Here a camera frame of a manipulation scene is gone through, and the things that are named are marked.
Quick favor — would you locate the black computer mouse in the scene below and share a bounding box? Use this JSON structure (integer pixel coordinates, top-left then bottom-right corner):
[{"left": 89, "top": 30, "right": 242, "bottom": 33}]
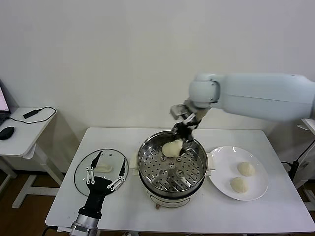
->
[{"left": 0, "top": 126, "right": 16, "bottom": 141}]

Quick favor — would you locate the round glass pot lid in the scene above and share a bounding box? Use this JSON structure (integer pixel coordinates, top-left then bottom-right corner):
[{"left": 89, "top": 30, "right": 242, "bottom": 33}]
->
[{"left": 74, "top": 148, "right": 130, "bottom": 197}]

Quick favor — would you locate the black power adapter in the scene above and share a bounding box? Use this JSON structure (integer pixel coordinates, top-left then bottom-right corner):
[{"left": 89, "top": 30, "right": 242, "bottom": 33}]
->
[{"left": 291, "top": 160, "right": 300, "bottom": 181}]

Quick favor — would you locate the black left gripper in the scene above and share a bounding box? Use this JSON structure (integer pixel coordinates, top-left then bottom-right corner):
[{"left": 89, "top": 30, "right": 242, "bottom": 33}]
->
[{"left": 78, "top": 149, "right": 129, "bottom": 218}]

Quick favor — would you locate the white side table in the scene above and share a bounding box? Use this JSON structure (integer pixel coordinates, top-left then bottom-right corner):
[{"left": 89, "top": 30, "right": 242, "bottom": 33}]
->
[{"left": 0, "top": 107, "right": 66, "bottom": 209}]

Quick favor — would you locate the stainless steel steamer basket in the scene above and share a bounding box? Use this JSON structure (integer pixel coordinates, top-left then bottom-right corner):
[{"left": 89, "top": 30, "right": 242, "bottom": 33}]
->
[{"left": 137, "top": 131, "right": 209, "bottom": 195}]

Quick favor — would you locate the black power cable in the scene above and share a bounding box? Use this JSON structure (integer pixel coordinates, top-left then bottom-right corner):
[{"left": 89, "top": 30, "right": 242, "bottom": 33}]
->
[{"left": 281, "top": 139, "right": 315, "bottom": 166}]

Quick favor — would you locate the black usb dongle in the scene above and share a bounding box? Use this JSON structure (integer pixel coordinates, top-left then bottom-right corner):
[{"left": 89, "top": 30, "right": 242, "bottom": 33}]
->
[{"left": 23, "top": 109, "right": 40, "bottom": 119}]

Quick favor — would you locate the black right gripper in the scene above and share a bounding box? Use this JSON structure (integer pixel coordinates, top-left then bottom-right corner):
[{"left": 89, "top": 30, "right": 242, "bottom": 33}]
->
[{"left": 171, "top": 117, "right": 200, "bottom": 157}]

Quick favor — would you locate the thin black dongle cable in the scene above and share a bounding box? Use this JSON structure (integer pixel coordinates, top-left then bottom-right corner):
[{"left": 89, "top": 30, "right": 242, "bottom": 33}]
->
[{"left": 6, "top": 106, "right": 58, "bottom": 123}]

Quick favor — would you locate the white steamed baozi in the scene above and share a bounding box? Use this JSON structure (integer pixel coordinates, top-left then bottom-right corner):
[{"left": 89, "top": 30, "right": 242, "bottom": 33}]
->
[
  {"left": 161, "top": 139, "right": 184, "bottom": 158},
  {"left": 230, "top": 177, "right": 250, "bottom": 194},
  {"left": 237, "top": 161, "right": 255, "bottom": 177}
]

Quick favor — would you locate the white round plate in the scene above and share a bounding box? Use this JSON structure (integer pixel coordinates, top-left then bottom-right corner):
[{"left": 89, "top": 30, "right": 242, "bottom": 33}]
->
[{"left": 208, "top": 146, "right": 269, "bottom": 202}]

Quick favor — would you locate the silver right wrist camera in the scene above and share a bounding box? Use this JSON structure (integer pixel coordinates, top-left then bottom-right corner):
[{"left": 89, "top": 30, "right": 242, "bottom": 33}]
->
[{"left": 170, "top": 104, "right": 191, "bottom": 121}]

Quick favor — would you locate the white electric cooker base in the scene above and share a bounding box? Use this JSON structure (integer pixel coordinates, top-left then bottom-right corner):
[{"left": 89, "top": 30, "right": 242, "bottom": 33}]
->
[{"left": 129, "top": 152, "right": 216, "bottom": 210}]

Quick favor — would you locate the black laptop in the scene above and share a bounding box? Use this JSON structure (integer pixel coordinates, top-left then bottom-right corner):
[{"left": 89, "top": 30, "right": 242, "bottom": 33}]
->
[{"left": 0, "top": 78, "right": 12, "bottom": 125}]

